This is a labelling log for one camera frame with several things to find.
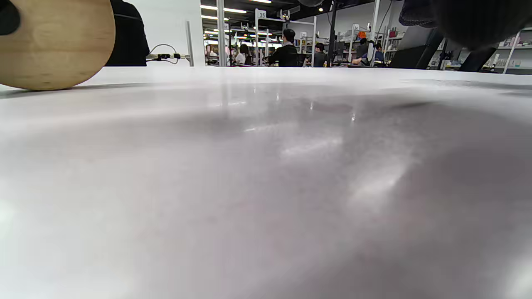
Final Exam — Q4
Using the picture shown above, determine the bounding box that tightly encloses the person's left hand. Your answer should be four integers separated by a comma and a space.
399, 0, 532, 51

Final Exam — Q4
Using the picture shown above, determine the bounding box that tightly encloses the round wooden disc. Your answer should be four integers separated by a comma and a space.
0, 0, 116, 91

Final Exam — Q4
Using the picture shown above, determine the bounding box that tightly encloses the white shelf unit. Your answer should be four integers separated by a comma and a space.
497, 28, 532, 75

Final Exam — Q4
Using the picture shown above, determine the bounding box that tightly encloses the white metal rack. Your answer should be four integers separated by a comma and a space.
254, 8, 318, 67

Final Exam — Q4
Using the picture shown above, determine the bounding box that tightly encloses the metal post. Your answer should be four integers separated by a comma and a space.
185, 21, 195, 67

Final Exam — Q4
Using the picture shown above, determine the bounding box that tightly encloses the white cable with black connectors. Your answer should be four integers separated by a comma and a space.
146, 44, 187, 65

